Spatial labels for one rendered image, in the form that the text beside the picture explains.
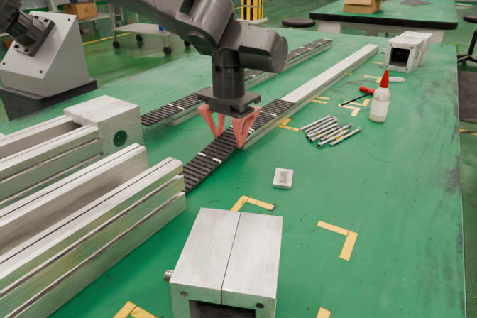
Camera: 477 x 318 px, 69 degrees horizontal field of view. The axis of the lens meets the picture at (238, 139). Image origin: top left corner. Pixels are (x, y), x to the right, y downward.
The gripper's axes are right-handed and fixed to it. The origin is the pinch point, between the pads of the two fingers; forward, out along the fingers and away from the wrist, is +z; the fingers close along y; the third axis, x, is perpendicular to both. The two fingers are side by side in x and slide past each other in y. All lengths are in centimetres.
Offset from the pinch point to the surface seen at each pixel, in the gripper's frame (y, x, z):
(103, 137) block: -13.9, -17.2, -3.6
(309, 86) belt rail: -0.7, 36.8, 0.0
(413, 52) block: 17, 75, -4
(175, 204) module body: 5.1, -19.8, 0.6
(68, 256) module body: 5.3, -35.5, -2.8
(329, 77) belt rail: 0.7, 47.7, 0.0
